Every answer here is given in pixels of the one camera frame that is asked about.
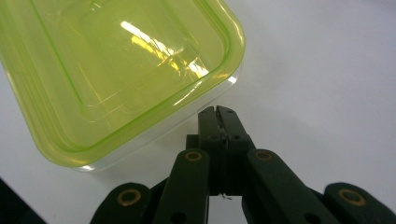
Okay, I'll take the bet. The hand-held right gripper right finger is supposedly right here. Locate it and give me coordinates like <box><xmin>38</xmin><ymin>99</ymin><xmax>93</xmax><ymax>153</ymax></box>
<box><xmin>216</xmin><ymin>105</ymin><xmax>256</xmax><ymax>198</ymax></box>

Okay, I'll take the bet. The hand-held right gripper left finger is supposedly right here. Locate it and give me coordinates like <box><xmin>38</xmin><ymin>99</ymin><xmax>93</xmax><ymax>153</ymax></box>
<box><xmin>186</xmin><ymin>105</ymin><xmax>226</xmax><ymax>197</ymax></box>

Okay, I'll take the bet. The lime green rectangular food container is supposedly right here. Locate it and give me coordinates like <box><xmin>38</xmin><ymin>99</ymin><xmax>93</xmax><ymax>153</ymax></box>
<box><xmin>0</xmin><ymin>0</ymin><xmax>247</xmax><ymax>173</ymax></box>

